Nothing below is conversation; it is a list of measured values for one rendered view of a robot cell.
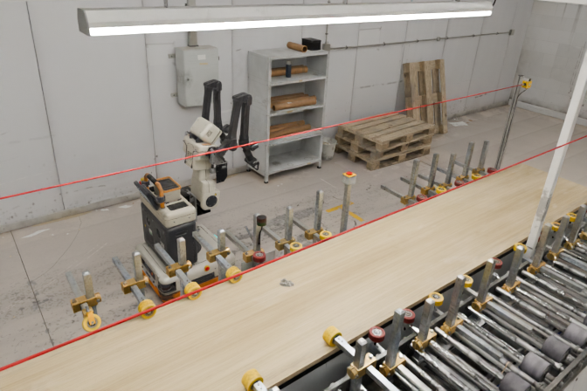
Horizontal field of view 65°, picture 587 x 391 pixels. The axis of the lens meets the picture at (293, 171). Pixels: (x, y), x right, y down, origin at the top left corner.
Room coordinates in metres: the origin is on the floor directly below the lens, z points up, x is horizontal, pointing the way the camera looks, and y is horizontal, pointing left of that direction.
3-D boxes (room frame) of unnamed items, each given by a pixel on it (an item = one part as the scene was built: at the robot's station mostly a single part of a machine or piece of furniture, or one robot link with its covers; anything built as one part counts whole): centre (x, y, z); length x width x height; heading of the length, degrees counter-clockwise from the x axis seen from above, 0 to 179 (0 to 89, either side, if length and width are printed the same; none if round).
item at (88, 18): (2.35, -0.20, 2.34); 2.40 x 0.12 x 0.08; 128
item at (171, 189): (3.20, 0.98, 0.87); 0.23 x 0.15 x 0.11; 39
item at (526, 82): (4.17, -2.02, 1.20); 0.15 x 0.12 x 1.00; 128
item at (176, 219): (3.21, 0.96, 0.59); 0.55 x 0.34 x 0.83; 39
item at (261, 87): (5.58, 0.12, 0.78); 0.90 x 0.45 x 1.55; 128
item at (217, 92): (3.72, 0.67, 1.41); 0.11 x 0.06 x 0.43; 39
